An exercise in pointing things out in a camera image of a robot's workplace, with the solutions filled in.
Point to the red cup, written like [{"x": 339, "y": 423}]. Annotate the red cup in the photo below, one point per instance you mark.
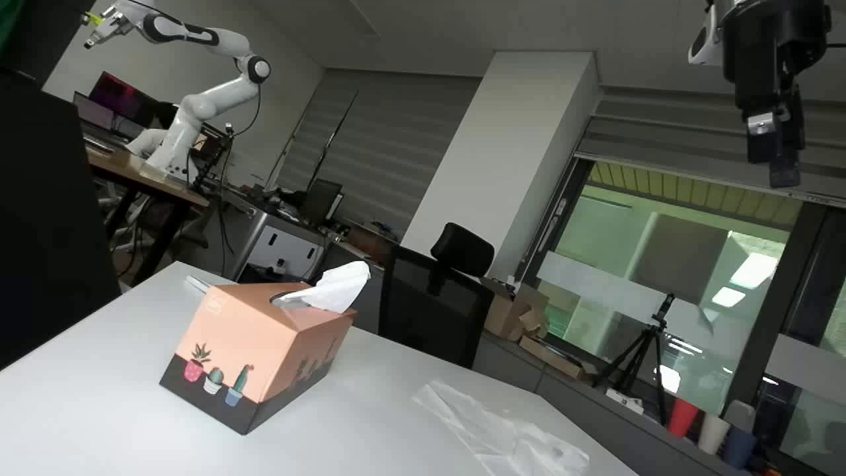
[{"x": 683, "y": 418}]

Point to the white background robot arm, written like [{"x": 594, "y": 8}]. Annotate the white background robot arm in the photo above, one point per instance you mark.
[{"x": 190, "y": 114}]

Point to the silver metal cabinet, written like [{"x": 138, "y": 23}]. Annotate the silver metal cabinet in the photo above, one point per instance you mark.
[{"x": 279, "y": 242}]

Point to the grey window blinds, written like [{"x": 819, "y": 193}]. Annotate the grey window blinds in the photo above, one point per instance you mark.
[{"x": 387, "y": 150}]

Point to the blue cup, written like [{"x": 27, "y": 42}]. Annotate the blue cup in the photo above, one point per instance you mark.
[{"x": 736, "y": 448}]

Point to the small black laptop screen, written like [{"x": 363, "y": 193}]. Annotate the small black laptop screen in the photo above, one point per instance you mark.
[{"x": 320, "y": 202}]

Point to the clear plastic bag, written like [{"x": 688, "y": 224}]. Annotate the clear plastic bag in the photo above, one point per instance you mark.
[{"x": 503, "y": 433}]

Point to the white cup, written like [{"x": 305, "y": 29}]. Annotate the white cup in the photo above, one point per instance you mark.
[{"x": 712, "y": 434}]

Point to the black partition panel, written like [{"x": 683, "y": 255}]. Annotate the black partition panel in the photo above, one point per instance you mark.
[{"x": 43, "y": 221}]

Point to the wooden desk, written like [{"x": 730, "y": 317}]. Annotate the wooden desk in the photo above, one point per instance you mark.
[{"x": 150, "y": 172}]

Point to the dark computer monitor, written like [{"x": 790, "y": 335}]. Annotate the dark computer monitor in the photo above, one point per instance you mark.
[{"x": 122, "y": 101}]

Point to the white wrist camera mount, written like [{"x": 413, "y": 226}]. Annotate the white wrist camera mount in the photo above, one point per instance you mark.
[{"x": 706, "y": 35}]

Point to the flat cardboard box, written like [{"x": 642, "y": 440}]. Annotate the flat cardboard box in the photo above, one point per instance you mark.
[{"x": 553, "y": 360}]

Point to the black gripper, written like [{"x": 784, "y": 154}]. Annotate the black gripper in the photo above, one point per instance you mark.
[{"x": 775, "y": 42}]

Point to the pink cactus print tissue box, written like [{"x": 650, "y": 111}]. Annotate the pink cactus print tissue box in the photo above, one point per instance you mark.
[{"x": 256, "y": 352}]

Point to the black camera tripod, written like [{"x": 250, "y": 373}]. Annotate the black camera tripod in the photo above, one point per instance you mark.
[{"x": 642, "y": 352}]

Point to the open cardboard box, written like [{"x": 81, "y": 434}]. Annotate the open cardboard box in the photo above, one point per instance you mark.
[{"x": 520, "y": 314}]

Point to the black office chair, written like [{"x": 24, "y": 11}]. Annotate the black office chair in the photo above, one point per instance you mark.
[{"x": 439, "y": 299}]

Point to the white stick with grey end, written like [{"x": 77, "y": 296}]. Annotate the white stick with grey end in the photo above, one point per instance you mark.
[{"x": 198, "y": 287}]

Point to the white tissue sheet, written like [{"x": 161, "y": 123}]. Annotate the white tissue sheet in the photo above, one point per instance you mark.
[{"x": 339, "y": 287}]

